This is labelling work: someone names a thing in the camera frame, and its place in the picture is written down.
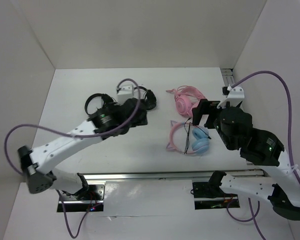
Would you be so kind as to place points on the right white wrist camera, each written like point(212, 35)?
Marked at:
point(233, 97)

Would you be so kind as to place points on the left black headphones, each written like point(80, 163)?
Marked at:
point(97, 101)

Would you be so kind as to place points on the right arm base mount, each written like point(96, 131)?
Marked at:
point(205, 198)

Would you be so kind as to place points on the right aluminium rail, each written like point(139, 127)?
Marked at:
point(227, 76)

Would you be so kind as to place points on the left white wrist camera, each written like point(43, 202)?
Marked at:
point(124, 92)

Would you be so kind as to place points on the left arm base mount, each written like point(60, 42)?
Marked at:
point(92, 201)

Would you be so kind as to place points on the black headphones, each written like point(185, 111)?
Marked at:
point(97, 101)
point(149, 98)

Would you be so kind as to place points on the pink blue cat-ear headphones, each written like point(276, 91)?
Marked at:
point(197, 138)

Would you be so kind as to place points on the middle black headphones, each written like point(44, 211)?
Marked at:
point(149, 98)

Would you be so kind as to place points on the front aluminium rail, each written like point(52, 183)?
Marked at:
point(147, 176)

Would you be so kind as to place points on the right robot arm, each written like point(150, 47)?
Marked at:
point(259, 147)

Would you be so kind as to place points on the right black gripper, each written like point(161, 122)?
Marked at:
point(203, 107)

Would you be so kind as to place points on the aluminium rail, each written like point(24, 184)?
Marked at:
point(147, 176)
point(227, 76)

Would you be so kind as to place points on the pink gaming headset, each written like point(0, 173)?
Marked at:
point(186, 98)

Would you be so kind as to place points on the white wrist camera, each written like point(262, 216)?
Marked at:
point(124, 92)
point(233, 97)

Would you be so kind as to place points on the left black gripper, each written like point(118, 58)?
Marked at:
point(141, 120)

